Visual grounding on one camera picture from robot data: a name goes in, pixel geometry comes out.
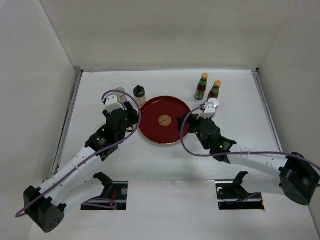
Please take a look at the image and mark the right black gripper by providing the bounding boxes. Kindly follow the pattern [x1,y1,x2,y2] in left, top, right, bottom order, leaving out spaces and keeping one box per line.
[177,112,212,150]

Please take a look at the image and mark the silver lid pepper jar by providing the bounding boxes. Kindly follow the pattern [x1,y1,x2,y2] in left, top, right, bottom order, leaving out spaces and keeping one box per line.
[116,87,127,104]
[207,97,220,108]

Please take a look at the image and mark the black cap spice grinder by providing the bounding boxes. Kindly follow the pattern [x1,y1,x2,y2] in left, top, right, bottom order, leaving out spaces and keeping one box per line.
[133,85,146,107]

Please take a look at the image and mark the chili sauce bottle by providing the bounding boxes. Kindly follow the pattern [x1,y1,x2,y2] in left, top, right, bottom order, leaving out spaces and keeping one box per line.
[194,72,209,100]
[207,80,222,100]

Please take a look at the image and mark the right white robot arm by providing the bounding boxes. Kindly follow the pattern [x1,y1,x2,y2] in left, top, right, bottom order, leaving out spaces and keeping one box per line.
[177,112,320,206]

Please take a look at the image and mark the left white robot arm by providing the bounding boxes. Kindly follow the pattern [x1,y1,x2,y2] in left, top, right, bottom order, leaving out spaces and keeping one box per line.
[22,102,142,233]

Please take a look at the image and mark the red round tray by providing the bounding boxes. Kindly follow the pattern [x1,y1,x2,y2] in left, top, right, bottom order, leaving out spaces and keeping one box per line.
[139,96,191,145]

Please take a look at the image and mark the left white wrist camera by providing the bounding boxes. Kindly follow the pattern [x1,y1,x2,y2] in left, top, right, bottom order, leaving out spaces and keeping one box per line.
[103,92,124,113]

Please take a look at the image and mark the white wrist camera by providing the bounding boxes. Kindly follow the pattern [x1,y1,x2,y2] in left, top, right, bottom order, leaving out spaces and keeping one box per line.
[199,101,219,120]
[103,92,124,113]

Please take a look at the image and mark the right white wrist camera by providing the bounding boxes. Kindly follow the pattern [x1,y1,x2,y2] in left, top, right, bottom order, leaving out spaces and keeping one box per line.
[199,101,219,120]

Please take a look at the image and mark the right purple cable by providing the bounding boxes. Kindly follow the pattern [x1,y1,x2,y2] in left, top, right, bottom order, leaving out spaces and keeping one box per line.
[180,105,320,173]

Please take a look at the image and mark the purple cable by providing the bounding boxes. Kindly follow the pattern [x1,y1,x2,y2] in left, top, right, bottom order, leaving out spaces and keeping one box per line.
[14,90,143,218]
[180,105,320,173]

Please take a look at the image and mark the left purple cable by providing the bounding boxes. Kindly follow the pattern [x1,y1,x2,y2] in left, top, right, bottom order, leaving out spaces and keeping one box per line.
[14,90,143,218]

